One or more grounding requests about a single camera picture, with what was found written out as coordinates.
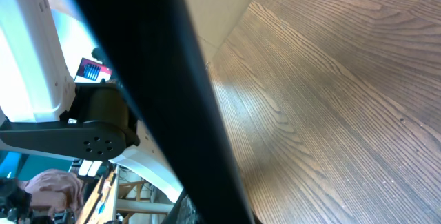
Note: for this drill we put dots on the blue smartphone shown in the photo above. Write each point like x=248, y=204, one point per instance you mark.
x=153, y=48

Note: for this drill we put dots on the brown cardboard backdrop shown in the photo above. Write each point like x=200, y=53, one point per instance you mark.
x=213, y=21

